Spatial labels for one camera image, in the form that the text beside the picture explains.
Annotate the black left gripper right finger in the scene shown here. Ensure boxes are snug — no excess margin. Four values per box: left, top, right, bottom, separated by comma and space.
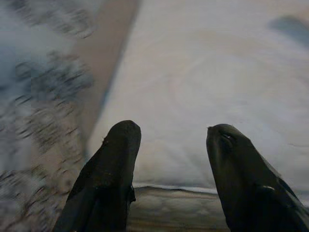
206, 124, 309, 232

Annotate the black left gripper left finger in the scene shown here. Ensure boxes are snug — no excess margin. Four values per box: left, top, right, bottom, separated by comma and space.
53, 120, 142, 232

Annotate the grey patterned printed headboard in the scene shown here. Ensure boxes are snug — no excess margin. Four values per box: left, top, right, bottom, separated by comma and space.
0, 0, 138, 232

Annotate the white quilted mattress pad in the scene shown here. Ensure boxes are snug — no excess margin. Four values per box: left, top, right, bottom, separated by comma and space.
86, 0, 309, 194

